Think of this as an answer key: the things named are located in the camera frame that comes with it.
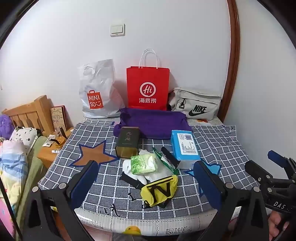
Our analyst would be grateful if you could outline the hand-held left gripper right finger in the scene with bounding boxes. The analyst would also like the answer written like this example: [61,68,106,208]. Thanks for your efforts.
[178,161,270,241]

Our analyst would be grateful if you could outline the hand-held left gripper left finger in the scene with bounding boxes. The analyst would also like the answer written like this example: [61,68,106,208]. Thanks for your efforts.
[23,160,100,241]

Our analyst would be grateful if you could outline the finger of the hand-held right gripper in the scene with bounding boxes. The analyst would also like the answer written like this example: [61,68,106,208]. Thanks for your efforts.
[268,150,296,179]
[245,160,274,186]

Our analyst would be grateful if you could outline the black strap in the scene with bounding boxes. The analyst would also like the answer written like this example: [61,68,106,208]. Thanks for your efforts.
[161,147,179,169]
[119,173,141,189]

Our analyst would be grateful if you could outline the yellow and black pouch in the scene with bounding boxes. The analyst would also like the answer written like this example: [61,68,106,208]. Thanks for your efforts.
[141,175,179,208]

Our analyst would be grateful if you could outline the green wipes packet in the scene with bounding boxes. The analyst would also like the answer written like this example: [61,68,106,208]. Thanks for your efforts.
[153,148,178,175]

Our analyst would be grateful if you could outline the green tissue packet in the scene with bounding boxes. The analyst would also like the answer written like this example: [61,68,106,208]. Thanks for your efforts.
[131,154,160,175]

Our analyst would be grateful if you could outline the purple fabric tray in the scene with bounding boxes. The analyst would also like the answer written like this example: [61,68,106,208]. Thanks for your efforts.
[113,108,192,139]

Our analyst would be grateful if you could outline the person's right hand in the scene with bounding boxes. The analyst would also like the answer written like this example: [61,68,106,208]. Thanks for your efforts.
[268,210,290,241]

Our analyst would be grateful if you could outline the grey checked tablecloth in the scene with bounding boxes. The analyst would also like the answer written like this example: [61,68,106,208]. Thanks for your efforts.
[38,117,260,219]

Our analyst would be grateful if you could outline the blue tissue pack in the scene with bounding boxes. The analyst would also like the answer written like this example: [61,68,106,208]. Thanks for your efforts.
[171,130,201,169]

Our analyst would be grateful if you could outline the wooden nightstand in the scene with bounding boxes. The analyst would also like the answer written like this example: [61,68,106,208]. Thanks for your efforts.
[37,126,74,169]

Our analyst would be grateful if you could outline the golden desk ornament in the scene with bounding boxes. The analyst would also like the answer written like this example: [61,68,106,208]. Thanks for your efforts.
[54,132,68,148]

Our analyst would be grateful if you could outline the green bed cover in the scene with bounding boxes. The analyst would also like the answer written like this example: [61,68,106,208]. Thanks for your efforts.
[14,136,50,232]

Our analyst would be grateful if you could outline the dark tea tin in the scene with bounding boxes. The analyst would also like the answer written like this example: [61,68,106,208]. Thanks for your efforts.
[116,127,140,159]

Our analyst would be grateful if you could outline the patterned book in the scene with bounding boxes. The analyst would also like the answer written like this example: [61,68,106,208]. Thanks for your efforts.
[50,105,68,132]

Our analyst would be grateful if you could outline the pastel blanket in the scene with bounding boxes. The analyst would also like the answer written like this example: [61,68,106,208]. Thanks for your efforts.
[0,139,28,201]

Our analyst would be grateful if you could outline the grey waist bag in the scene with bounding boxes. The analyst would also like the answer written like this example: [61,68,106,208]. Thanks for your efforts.
[168,87,222,120]

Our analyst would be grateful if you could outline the wooden headboard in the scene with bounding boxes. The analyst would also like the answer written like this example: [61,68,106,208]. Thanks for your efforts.
[2,95,52,137]

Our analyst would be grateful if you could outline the white plastic shopping bag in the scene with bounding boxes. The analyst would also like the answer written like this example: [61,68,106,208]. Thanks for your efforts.
[77,59,126,118]

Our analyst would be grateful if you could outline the purple plush toy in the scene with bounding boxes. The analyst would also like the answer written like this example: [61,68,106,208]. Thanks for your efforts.
[0,115,13,140]

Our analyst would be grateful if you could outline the red paper bag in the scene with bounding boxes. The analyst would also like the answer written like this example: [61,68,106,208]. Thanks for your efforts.
[126,49,170,111]

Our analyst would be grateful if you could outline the brown wooden door frame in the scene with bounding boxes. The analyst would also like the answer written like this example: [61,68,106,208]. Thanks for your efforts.
[217,0,240,123]

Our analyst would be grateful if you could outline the white light switch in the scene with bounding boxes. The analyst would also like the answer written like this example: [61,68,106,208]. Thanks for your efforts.
[110,23,126,37]

